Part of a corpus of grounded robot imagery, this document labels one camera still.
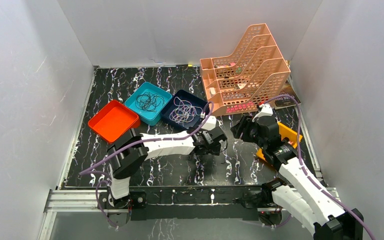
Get white wires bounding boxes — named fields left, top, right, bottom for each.
left=168, top=96, right=204, bottom=125

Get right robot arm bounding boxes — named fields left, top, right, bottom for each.
left=231, top=116, right=363, bottom=240

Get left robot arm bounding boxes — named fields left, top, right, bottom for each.
left=106, top=126, right=228, bottom=209

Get navy square tray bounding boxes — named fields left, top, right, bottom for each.
left=161, top=90, right=208, bottom=130

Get yellow bin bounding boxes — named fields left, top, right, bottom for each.
left=256, top=121, right=303, bottom=163

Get dark book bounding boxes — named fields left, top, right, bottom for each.
left=273, top=80, right=301, bottom=110

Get peach plastic file organizer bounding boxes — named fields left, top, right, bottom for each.
left=200, top=23, right=291, bottom=117

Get teal square tray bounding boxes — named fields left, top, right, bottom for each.
left=124, top=82, right=172, bottom=126

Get red square tray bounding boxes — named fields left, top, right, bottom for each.
left=87, top=100, right=141, bottom=144

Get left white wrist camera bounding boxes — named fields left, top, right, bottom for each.
left=201, top=115, right=218, bottom=131

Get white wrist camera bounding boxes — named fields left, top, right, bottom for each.
left=252, top=103, right=273, bottom=123
left=201, top=115, right=218, bottom=131

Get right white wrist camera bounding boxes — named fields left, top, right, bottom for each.
left=252, top=103, right=273, bottom=123

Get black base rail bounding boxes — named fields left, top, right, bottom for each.
left=130, top=185, right=281, bottom=223

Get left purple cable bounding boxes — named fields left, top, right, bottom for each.
left=78, top=101, right=215, bottom=229

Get purple cable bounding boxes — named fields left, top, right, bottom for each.
left=78, top=101, right=215, bottom=229
left=261, top=94, right=377, bottom=240

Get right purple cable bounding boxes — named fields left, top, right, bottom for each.
left=261, top=94, right=377, bottom=240

